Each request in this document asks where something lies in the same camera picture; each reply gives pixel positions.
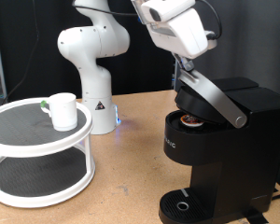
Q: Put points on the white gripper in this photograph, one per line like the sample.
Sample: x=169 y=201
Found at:
x=180 y=34

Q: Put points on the orange rimmed white coffee pod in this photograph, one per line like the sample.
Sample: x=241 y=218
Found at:
x=191 y=120

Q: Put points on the black Keurig coffee machine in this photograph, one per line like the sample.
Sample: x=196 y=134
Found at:
x=239 y=161

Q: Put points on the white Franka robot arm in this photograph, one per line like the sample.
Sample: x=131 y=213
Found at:
x=95 y=81

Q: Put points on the perforated metal upright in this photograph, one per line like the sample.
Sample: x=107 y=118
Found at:
x=174 y=77

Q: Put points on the grey partition panel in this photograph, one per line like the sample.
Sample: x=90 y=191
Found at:
x=258 y=31

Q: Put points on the white two-tier turntable stand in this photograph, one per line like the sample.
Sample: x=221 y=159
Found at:
x=37 y=124

